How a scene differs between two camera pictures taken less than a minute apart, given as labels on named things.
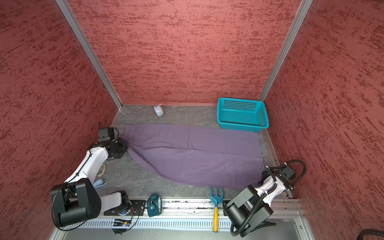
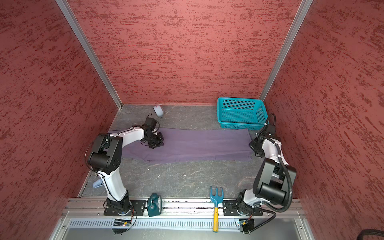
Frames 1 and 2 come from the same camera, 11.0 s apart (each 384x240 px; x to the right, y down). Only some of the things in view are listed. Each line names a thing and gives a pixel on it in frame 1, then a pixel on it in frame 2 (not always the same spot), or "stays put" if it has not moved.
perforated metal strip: x=226 y=222 stays put
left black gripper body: x=120 y=146 -> x=154 y=140
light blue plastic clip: x=99 y=183 stays put
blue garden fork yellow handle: x=216 y=199 stays put
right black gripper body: x=264 y=175 -> x=256 y=146
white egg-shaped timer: x=159 y=111 stays put
